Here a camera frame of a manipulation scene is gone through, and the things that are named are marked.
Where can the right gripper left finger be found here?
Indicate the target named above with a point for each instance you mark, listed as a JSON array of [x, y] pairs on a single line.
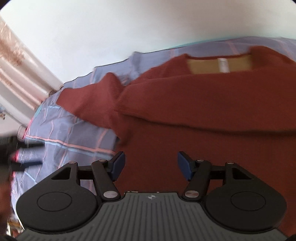
[[71, 196]]

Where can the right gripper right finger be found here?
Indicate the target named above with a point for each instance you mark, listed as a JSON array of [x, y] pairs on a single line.
[[231, 196]]

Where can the dark red knit sweater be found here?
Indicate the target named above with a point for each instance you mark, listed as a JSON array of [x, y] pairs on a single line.
[[246, 116]]

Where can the blue plaid bed sheet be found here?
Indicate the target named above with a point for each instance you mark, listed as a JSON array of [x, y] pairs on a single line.
[[68, 138]]

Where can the beige floral curtain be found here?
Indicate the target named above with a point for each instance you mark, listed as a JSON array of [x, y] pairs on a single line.
[[25, 82]]

